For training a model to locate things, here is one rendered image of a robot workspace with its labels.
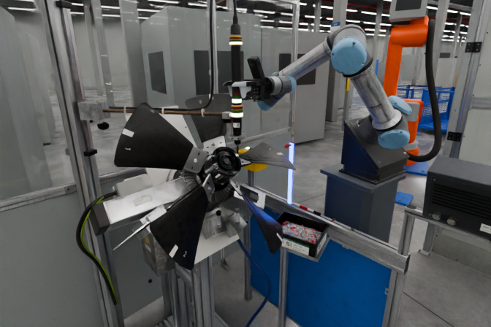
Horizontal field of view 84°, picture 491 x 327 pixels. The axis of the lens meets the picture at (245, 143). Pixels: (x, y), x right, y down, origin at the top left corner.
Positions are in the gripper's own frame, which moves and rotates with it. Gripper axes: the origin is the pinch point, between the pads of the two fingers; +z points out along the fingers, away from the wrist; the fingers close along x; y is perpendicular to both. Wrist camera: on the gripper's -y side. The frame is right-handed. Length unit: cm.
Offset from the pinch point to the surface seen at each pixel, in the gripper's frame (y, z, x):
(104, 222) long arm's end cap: 40, 46, 6
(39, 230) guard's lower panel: 68, 59, 70
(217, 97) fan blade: 7.2, -7.7, 17.8
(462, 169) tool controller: 24, -36, -65
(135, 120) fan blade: 11.1, 30.7, 11.6
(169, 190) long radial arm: 37.2, 23.2, 7.4
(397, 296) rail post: 81, -37, -55
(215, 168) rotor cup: 27.9, 12.3, -5.9
